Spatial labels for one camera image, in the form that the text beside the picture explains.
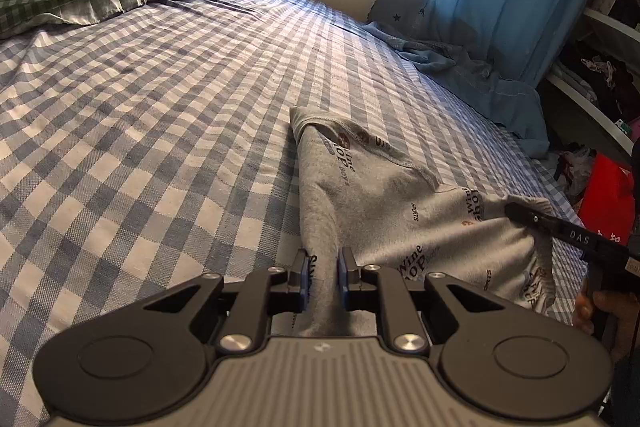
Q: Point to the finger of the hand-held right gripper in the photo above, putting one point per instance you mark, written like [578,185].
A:
[545,225]

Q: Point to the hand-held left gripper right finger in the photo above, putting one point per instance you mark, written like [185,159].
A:
[343,280]

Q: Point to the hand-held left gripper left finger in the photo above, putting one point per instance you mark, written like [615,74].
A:
[303,278]

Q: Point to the grey printed pants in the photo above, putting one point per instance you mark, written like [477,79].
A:
[350,187]

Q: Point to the person's right hand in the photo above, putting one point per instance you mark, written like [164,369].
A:
[621,323]

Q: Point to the crumpled clothes pile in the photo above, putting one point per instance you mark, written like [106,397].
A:
[575,168]

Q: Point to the red bag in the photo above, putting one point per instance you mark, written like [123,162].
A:
[606,198]

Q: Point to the white shelf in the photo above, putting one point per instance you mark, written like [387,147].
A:
[590,105]

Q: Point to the crumpled blue cloth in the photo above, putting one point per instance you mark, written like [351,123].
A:
[490,93]

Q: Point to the clothes heap on shelf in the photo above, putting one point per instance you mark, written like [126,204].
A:
[616,78]

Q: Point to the blue checked bed sheet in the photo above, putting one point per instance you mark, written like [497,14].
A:
[150,107]

